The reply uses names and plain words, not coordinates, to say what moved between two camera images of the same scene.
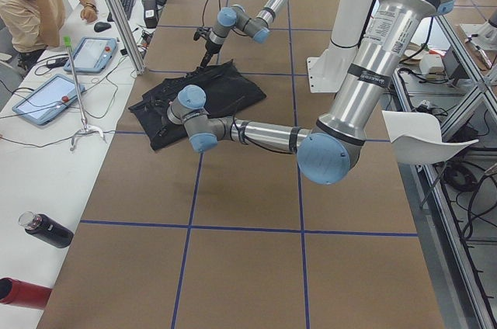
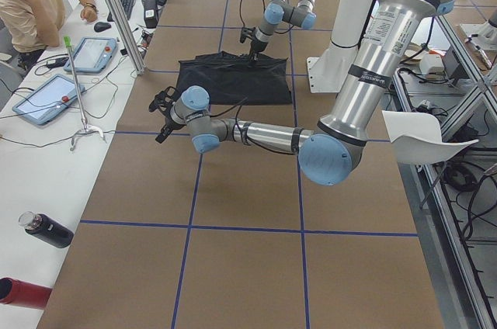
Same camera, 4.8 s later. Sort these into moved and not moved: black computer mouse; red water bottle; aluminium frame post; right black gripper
Moved: right black gripper
Not moved: black computer mouse; red water bottle; aluminium frame post
